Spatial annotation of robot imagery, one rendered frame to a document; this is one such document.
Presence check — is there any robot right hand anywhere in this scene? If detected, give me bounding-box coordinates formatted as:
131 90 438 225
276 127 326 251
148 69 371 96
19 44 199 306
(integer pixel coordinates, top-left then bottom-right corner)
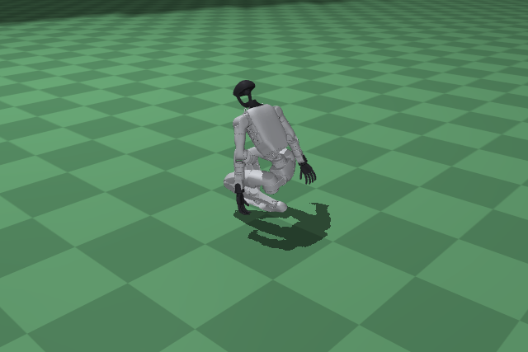
296 155 316 184

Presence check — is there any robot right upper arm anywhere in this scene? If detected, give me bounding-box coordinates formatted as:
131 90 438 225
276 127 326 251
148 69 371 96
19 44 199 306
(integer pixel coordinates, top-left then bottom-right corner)
273 106 295 143

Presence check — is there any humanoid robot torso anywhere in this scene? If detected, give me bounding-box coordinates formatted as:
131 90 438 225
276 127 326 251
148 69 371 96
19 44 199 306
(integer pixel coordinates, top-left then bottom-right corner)
243 103 295 185

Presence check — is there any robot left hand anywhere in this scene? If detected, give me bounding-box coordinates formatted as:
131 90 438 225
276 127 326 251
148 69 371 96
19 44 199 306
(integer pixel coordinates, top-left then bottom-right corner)
234 184 251 215

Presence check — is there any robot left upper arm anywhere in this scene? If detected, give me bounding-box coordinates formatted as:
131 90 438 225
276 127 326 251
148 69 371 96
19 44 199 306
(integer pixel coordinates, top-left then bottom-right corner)
233 113 249 160

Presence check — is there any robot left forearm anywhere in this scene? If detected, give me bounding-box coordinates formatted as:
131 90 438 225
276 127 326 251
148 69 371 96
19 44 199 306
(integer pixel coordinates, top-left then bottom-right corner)
233 149 245 190

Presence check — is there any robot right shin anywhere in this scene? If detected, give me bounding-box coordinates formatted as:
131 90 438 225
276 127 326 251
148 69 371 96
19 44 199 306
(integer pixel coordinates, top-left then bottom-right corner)
244 157 261 204

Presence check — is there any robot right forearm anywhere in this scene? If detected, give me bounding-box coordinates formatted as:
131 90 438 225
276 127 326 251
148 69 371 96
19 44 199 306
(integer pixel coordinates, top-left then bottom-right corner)
288 135 304 163

